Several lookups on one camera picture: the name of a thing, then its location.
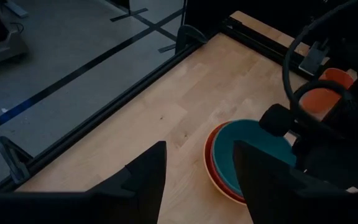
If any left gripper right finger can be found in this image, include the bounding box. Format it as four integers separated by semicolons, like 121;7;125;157
232;139;354;224

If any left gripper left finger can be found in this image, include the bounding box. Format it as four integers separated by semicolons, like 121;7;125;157
87;140;168;224

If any yellow-orange plastic bowl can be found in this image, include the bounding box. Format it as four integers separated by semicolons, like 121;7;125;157
203;161;247;206

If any teal plastic bowl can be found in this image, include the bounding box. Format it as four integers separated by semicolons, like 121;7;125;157
211;119;298;197

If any orange plastic cup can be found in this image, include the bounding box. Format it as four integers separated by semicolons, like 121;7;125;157
300;67;356;121

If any red plastic bowl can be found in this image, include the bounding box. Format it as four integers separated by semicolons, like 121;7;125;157
203;121;248;205

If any black panel floor foot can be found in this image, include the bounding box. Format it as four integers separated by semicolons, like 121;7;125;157
157;43;177;54
109;7;149;23

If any large black curtain panel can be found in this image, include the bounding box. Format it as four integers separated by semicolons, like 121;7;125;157
183;0;358;41

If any grey wheeled cart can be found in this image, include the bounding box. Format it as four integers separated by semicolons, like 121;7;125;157
0;0;30;67

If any black aluminium table frame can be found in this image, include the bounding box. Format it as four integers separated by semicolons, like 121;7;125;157
0;17;358;194

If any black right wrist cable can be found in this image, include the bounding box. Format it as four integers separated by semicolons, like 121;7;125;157
282;0;358;125

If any grey metal mounting bracket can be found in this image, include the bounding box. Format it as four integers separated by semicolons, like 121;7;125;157
298;41;329;75

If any black frame foot bracket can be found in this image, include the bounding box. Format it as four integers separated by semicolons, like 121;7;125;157
175;24;208;55
0;136;34;185

